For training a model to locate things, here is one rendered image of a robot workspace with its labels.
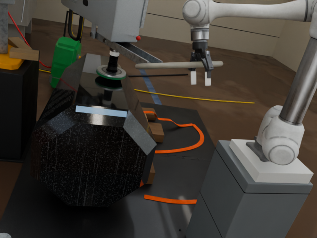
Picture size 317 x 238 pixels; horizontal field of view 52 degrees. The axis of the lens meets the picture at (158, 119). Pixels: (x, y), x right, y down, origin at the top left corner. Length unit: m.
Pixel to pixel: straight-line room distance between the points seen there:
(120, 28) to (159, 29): 5.26
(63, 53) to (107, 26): 1.77
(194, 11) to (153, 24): 6.00
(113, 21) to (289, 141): 1.31
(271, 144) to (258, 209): 0.44
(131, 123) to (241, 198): 0.79
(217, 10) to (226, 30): 6.52
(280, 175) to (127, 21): 1.34
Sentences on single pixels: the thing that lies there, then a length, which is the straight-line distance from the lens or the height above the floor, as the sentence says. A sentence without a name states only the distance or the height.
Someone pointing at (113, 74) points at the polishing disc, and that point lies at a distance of 2.35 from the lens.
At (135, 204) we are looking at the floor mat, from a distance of 2.51.
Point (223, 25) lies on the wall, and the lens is 7.93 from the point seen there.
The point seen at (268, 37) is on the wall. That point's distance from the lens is 8.57.
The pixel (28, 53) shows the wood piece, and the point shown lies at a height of 0.83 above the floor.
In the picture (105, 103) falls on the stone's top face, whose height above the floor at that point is 0.80.
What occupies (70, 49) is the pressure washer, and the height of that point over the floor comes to 0.50.
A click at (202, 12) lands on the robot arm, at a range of 1.43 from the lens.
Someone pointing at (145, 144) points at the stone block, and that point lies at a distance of 2.10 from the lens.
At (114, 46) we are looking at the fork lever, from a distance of 2.27.
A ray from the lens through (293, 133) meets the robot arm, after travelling 1.55.
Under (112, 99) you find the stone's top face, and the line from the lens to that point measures 2.10.
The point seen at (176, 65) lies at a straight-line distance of 1.60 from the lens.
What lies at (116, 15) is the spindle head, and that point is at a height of 1.28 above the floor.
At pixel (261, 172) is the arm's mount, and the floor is 0.86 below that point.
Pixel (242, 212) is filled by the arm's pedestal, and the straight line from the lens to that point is 1.81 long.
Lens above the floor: 1.69
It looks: 27 degrees down
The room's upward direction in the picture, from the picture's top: 14 degrees clockwise
